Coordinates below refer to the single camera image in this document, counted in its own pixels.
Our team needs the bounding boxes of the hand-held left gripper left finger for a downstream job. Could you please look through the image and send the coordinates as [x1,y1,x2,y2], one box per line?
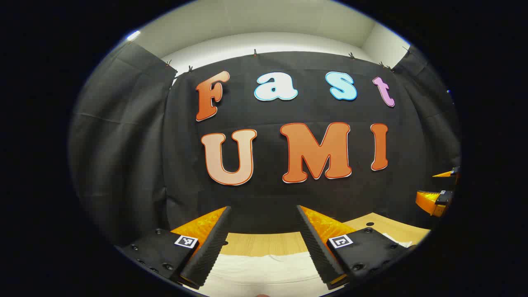
[117,205,232,289]

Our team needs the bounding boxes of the row of cloth clips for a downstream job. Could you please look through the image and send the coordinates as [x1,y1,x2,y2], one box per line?
[165,48,411,74]

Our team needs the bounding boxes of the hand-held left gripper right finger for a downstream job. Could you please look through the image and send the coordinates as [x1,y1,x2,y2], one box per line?
[296,205,418,290]

